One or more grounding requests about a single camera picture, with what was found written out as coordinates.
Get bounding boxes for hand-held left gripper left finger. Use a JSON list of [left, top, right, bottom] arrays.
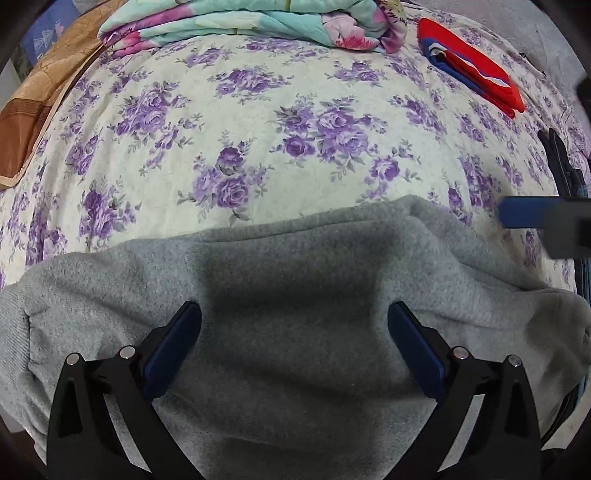
[[46, 301, 203, 480]]

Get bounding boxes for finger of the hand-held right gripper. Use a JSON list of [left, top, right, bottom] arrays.
[[500, 196, 591, 260]]

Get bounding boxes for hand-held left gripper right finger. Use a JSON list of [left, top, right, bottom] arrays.
[[387, 301, 542, 480]]

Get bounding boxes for grey sweatshirt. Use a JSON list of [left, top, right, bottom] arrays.
[[0, 195, 591, 480]]

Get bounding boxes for dark navy pants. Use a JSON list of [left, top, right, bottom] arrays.
[[537, 128, 591, 199]]

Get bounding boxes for folded red pants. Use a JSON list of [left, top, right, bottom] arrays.
[[417, 17, 526, 119]]

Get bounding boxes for blue jeans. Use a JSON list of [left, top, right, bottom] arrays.
[[573, 258, 591, 308]]

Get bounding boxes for purple floral bedsheet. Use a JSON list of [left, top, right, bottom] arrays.
[[0, 0, 591, 291]]

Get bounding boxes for brown orange pillow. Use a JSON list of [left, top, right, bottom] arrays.
[[0, 0, 125, 190]]

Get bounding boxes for folded floral quilt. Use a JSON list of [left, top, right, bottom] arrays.
[[98, 0, 408, 54]]

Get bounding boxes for blue wall poster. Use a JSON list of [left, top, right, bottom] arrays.
[[21, 0, 81, 68]]

